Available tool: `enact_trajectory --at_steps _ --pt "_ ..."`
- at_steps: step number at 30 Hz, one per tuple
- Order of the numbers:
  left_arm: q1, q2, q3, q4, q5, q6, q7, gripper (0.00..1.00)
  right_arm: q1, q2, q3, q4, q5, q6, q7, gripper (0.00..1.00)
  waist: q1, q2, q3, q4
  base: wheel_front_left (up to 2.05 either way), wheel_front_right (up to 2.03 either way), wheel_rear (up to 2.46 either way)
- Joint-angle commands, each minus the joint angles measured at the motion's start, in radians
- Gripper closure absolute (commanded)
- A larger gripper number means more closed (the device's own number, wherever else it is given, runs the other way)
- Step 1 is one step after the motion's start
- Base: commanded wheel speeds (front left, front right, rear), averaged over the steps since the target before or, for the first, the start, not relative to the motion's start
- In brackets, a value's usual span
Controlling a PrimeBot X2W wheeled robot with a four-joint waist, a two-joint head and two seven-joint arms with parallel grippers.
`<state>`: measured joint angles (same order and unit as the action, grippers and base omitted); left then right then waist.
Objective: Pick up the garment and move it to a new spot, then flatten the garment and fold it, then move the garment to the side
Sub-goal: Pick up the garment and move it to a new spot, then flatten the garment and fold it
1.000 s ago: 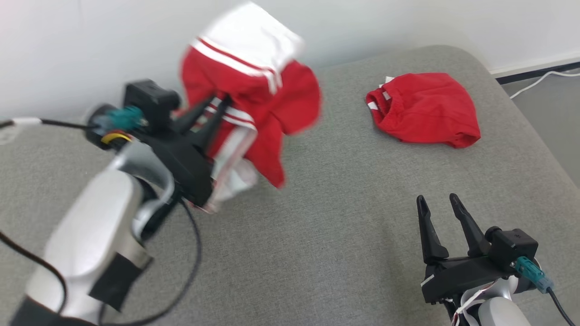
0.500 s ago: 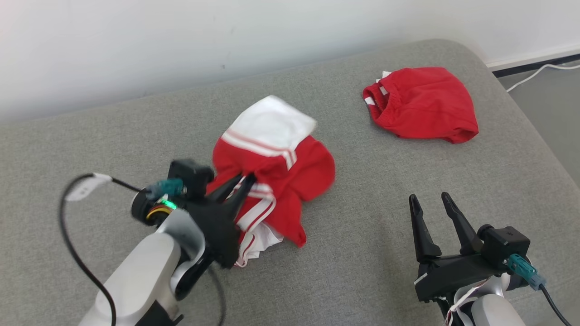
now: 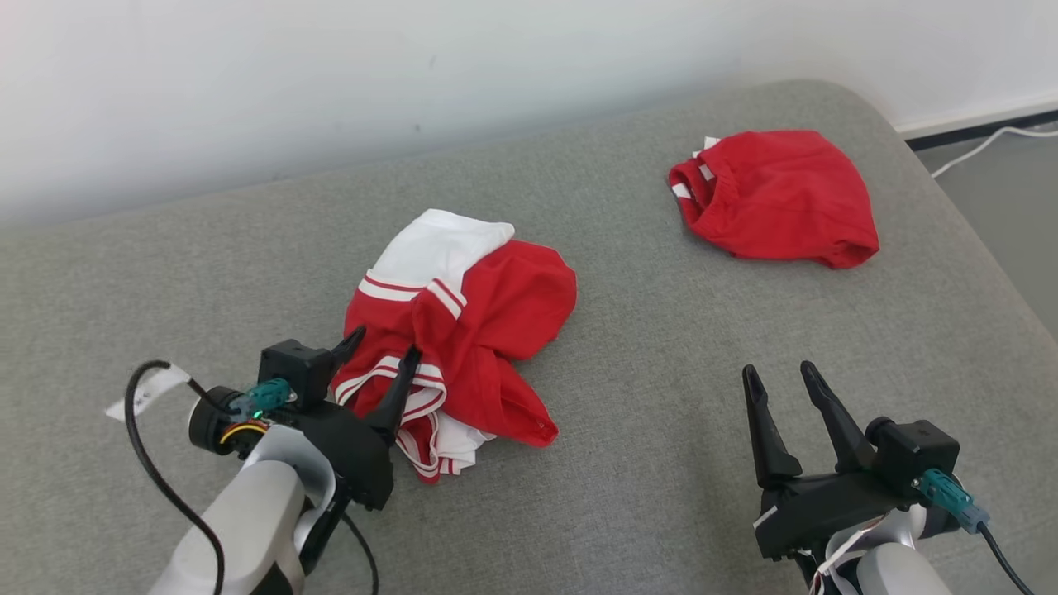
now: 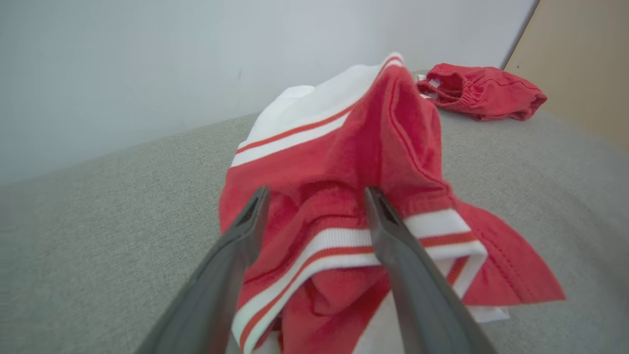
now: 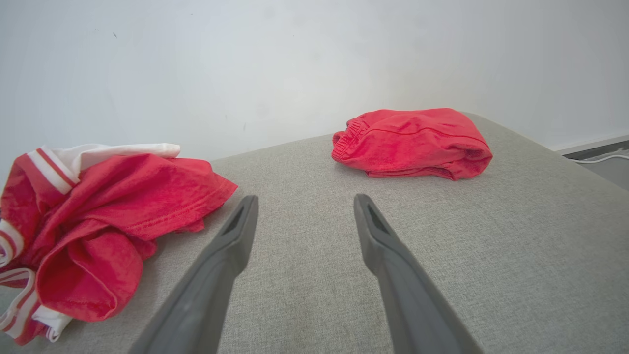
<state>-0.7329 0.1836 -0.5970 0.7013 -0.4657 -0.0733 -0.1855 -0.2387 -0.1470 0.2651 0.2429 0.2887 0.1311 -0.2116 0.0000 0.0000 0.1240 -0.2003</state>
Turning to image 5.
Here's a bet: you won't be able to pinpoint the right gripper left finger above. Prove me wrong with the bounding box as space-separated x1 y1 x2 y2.
129 195 260 354

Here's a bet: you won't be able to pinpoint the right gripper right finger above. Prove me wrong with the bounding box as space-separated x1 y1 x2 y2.
353 193 485 354

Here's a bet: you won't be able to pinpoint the red and white t-shirt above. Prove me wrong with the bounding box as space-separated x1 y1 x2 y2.
0 143 238 346

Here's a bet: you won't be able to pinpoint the red shorts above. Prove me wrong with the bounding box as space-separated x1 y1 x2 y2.
331 108 493 181

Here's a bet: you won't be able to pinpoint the grey fabric bed surface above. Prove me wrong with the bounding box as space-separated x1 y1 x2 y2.
0 112 629 354

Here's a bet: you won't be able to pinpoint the white baseboard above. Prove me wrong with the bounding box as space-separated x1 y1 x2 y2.
554 135 629 155

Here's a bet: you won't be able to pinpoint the white floor cable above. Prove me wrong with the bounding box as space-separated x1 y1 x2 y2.
580 153 629 164

